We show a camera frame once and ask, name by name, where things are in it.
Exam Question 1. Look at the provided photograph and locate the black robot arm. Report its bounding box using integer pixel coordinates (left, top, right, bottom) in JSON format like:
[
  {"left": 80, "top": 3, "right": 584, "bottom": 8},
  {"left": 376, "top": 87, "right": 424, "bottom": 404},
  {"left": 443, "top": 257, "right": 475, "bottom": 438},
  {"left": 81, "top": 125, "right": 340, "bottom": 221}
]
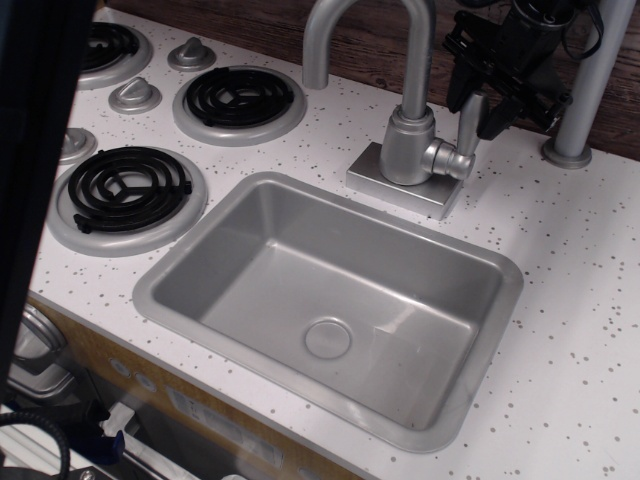
[{"left": 444, "top": 1, "right": 579, "bottom": 140}]

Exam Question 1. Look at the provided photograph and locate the grey vertical support pole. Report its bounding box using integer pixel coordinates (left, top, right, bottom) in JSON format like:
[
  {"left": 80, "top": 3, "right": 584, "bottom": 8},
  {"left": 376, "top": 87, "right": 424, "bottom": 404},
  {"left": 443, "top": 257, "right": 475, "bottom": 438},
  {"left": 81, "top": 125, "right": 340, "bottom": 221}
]
[{"left": 541, "top": 1, "right": 636, "bottom": 170}]

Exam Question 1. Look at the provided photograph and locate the front silver stove knob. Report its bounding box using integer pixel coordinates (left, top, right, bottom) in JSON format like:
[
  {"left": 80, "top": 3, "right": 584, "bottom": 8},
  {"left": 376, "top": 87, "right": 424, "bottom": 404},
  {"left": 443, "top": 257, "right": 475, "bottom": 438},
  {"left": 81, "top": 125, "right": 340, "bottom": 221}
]
[{"left": 59, "top": 128, "right": 97, "bottom": 165}]

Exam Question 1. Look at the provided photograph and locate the silver faucet lever handle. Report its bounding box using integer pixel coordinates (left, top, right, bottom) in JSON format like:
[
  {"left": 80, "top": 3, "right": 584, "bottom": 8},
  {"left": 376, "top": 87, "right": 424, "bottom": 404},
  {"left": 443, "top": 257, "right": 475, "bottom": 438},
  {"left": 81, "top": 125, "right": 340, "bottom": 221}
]
[{"left": 423, "top": 90, "right": 489, "bottom": 181}]

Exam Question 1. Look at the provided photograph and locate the silver oven dial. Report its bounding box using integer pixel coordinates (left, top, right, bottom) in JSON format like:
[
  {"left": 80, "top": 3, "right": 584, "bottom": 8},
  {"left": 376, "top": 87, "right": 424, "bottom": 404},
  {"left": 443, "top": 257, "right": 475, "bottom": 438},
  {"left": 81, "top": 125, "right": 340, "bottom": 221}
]
[{"left": 13, "top": 304, "right": 67, "bottom": 375}]

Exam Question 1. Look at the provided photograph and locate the silver stove knob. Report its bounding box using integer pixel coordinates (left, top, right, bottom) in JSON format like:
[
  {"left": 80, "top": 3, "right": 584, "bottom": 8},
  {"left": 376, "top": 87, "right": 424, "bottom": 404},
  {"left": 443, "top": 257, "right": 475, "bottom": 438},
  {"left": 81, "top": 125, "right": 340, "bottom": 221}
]
[
  {"left": 167, "top": 37, "right": 216, "bottom": 72},
  {"left": 108, "top": 77, "right": 162, "bottom": 115},
  {"left": 59, "top": 128, "right": 97, "bottom": 165}
]

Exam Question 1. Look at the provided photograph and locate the black coiled cable lower left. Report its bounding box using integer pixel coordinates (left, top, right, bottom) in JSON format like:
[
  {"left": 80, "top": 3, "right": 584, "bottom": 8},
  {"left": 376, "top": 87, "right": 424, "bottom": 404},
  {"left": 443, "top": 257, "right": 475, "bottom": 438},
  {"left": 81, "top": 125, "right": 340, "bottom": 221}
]
[{"left": 0, "top": 408, "right": 71, "bottom": 480}]

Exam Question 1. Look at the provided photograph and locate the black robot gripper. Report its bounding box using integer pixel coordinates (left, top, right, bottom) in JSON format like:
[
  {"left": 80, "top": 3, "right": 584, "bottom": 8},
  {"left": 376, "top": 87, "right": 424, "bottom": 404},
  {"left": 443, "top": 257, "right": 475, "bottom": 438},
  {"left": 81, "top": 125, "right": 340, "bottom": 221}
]
[{"left": 444, "top": 9, "right": 573, "bottom": 139}]

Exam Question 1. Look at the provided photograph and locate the silver gooseneck toy faucet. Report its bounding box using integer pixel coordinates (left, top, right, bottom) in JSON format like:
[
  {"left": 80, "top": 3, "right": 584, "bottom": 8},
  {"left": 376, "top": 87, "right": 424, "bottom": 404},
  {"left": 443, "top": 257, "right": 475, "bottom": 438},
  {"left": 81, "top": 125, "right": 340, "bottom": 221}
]
[{"left": 302, "top": 1, "right": 464, "bottom": 220}]

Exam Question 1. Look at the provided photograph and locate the blue clamp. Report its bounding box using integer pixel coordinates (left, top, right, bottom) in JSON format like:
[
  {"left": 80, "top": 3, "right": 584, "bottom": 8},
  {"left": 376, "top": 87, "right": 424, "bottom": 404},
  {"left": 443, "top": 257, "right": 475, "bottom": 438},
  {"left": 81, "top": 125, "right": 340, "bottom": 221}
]
[{"left": 98, "top": 430, "right": 126, "bottom": 464}]

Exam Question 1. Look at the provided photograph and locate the dark foreground post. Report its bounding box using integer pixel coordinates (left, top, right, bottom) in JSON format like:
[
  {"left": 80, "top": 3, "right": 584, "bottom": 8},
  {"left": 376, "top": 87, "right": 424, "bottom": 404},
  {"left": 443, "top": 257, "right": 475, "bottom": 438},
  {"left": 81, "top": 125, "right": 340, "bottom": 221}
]
[{"left": 1, "top": 1, "right": 101, "bottom": 379}]

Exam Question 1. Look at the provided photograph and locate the middle silver stove knob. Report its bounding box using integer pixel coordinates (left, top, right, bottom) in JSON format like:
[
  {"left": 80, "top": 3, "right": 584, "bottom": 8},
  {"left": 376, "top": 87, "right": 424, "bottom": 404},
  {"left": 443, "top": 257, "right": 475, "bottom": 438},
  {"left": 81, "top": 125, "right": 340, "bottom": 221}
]
[{"left": 108, "top": 77, "right": 162, "bottom": 115}]

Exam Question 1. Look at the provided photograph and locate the middle black coil burner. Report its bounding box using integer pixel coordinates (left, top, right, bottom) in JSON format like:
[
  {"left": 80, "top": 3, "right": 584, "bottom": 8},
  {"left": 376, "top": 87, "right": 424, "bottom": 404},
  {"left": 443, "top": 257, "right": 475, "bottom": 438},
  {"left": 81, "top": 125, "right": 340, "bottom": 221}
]
[{"left": 172, "top": 66, "right": 306, "bottom": 147}]

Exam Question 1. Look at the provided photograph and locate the front black coil burner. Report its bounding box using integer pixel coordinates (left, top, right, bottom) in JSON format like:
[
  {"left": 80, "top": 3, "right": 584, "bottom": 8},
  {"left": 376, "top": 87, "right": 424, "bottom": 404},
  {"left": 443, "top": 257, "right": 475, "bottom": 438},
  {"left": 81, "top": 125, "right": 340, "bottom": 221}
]
[{"left": 46, "top": 146, "right": 208, "bottom": 257}]

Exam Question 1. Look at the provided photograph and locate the back left coil burner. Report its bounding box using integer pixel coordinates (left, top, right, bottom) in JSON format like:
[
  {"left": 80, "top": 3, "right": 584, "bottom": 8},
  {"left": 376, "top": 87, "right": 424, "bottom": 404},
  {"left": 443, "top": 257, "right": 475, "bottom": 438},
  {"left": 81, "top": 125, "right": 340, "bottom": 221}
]
[{"left": 77, "top": 22, "right": 153, "bottom": 91}]

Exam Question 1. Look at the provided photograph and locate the back silver stove knob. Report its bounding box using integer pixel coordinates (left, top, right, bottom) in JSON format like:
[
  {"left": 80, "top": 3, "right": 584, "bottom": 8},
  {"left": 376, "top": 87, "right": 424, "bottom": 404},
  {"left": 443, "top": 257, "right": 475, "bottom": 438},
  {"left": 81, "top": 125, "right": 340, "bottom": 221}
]
[{"left": 167, "top": 37, "right": 216, "bottom": 72}]

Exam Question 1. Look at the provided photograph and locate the black coil burner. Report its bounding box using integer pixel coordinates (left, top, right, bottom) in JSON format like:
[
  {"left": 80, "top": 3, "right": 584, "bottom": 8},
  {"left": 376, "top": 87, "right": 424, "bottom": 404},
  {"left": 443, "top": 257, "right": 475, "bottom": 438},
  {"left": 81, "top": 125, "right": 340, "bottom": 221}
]
[
  {"left": 46, "top": 146, "right": 208, "bottom": 257},
  {"left": 172, "top": 66, "right": 306, "bottom": 147}
]

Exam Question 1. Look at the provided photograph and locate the grey plastic sink basin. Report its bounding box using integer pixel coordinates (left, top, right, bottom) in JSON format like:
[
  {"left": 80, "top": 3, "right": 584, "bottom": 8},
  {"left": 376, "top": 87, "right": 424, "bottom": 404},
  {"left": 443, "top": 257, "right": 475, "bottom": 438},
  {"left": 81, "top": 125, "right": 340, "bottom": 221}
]
[{"left": 133, "top": 172, "right": 523, "bottom": 453}]

